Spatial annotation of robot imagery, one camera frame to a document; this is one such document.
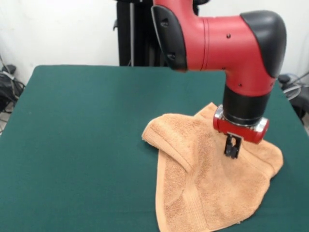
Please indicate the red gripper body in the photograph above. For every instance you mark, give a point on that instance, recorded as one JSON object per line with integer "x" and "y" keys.
{"x": 241, "y": 131}

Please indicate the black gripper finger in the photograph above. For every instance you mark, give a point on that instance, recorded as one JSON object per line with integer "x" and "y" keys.
{"x": 236, "y": 148}
{"x": 228, "y": 146}

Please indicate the orange terry towel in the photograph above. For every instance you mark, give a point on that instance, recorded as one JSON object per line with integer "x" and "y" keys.
{"x": 205, "y": 181}

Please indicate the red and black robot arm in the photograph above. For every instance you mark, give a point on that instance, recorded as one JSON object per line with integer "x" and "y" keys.
{"x": 229, "y": 48}

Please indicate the black stand base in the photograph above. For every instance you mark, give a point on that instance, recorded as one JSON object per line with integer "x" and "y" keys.
{"x": 8, "y": 87}
{"x": 294, "y": 96}

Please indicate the dark green table cloth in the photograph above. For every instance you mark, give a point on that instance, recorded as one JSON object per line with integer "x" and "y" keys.
{"x": 72, "y": 157}

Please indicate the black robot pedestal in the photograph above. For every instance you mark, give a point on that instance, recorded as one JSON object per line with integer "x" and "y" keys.
{"x": 135, "y": 31}

